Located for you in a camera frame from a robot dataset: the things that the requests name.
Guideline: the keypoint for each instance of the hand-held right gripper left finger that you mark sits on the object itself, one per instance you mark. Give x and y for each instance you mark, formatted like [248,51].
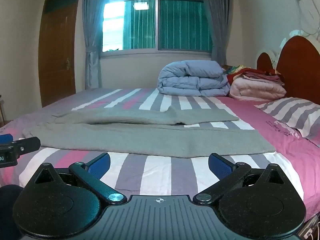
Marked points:
[100,164]

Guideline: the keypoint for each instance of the wooden headboard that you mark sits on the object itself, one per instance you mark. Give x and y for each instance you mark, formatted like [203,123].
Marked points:
[300,67]

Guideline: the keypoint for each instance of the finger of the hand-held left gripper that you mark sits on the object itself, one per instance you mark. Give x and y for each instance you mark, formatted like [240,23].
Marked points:
[27,145]
[6,138]

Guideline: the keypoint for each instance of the bed with striped sheet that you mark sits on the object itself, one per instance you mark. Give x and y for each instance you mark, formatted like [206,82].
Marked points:
[160,172]

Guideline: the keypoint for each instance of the folded blue duvet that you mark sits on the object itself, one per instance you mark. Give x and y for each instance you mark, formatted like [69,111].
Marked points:
[192,80]

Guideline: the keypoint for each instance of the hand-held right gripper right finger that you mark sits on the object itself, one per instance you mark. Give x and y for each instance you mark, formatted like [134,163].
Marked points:
[220,165]

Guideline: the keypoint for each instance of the window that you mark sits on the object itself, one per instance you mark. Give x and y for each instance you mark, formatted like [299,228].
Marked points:
[180,25]

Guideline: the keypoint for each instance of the wooden door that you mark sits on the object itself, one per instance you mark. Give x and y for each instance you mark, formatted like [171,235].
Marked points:
[57,55]

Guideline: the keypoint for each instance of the striped pillow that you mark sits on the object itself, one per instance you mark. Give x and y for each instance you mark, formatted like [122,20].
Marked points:
[295,112]

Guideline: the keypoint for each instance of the folded pink blanket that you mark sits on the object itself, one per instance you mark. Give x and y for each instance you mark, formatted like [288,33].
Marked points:
[257,88]

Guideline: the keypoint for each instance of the red patterned blanket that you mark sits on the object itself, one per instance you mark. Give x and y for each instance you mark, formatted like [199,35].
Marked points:
[250,72]

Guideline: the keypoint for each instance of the grey curtain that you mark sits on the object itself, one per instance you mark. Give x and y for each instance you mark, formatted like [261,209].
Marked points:
[218,17]
[91,30]

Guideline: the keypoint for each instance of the grey blanket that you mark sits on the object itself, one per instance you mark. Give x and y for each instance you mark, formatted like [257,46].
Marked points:
[150,140]

